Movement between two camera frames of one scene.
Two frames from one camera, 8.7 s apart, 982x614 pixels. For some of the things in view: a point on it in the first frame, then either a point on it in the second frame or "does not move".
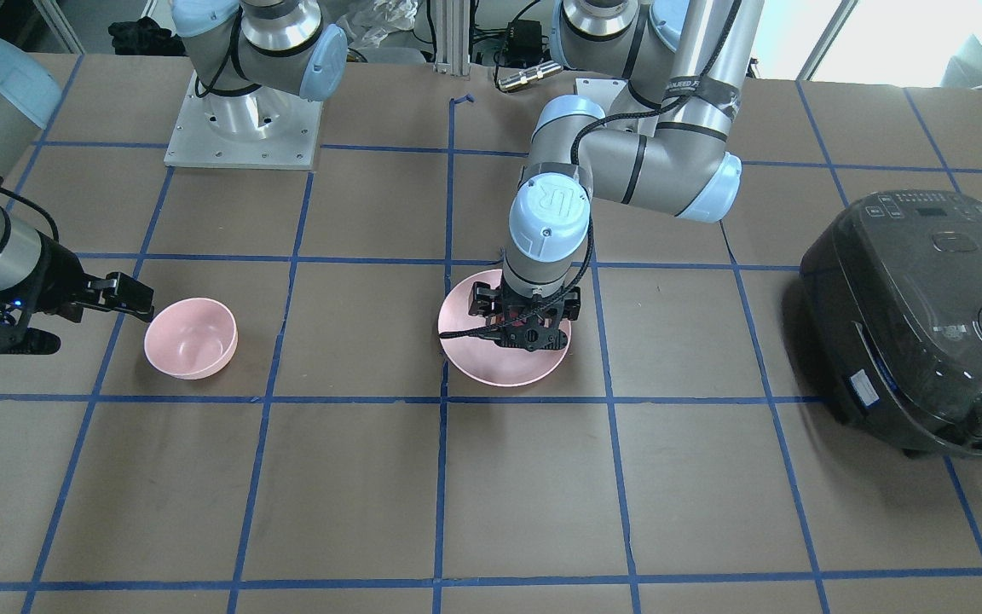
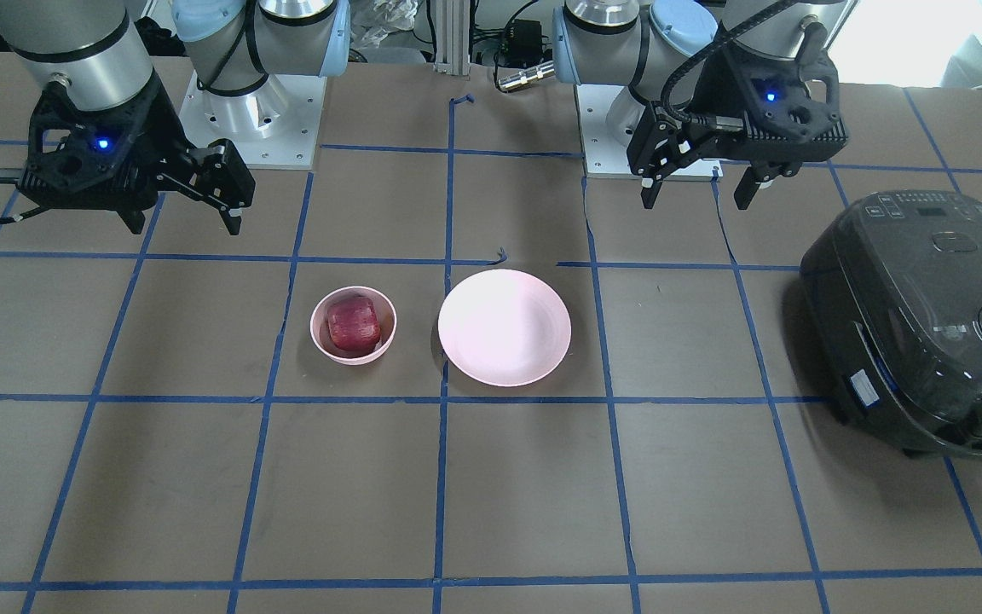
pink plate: (483, 359) does not move
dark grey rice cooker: (924, 305) does not move
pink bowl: (191, 338) -> (320, 328)
